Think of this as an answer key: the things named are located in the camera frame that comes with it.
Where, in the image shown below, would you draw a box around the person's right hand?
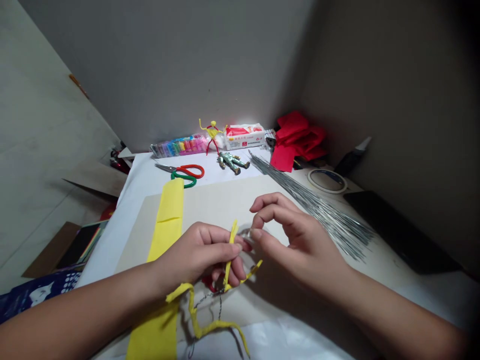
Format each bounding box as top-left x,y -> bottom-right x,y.
248,191 -> 354,290

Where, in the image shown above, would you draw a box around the person's left hand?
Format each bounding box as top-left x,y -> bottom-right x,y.
160,221 -> 254,293

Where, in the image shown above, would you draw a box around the wire figure with yellow wrap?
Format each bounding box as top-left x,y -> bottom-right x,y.
164,219 -> 264,358

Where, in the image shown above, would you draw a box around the yellow crepe paper strip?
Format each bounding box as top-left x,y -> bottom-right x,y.
125,179 -> 185,360

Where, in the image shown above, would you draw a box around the grey cardboard mat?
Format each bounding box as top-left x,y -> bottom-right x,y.
112,174 -> 378,333

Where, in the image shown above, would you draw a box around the white tape roll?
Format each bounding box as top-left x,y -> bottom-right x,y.
307,167 -> 350,194

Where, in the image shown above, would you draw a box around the black flat tablet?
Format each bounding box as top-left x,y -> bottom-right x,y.
343,190 -> 463,275

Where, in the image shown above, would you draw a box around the black bottle with white nozzle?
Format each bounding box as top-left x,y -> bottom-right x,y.
333,136 -> 373,177

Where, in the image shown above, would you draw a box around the silver green toy figure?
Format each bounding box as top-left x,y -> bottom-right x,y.
217,151 -> 251,176

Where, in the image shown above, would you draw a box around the pack of colourful clay sticks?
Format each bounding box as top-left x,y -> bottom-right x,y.
150,133 -> 208,158

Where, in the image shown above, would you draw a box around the pile of red crepe paper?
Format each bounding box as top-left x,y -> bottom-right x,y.
269,110 -> 328,173

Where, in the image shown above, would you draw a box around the white and red tissue packet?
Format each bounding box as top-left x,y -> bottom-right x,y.
223,123 -> 268,152

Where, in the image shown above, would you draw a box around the brown cardboard box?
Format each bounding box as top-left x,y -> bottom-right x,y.
21,220 -> 110,279

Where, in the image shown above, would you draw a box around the blue patterned fabric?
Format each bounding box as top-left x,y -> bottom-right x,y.
0,268 -> 83,325

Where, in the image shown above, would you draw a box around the bundle of metal wires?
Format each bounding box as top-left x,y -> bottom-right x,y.
248,149 -> 379,262

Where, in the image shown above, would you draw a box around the green handled scissors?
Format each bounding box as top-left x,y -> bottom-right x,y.
170,171 -> 198,190

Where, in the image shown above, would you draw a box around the red handled scissors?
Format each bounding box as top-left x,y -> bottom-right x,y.
154,161 -> 206,180

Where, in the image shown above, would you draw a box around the yellow and red wire figure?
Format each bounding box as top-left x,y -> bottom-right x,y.
198,118 -> 229,156

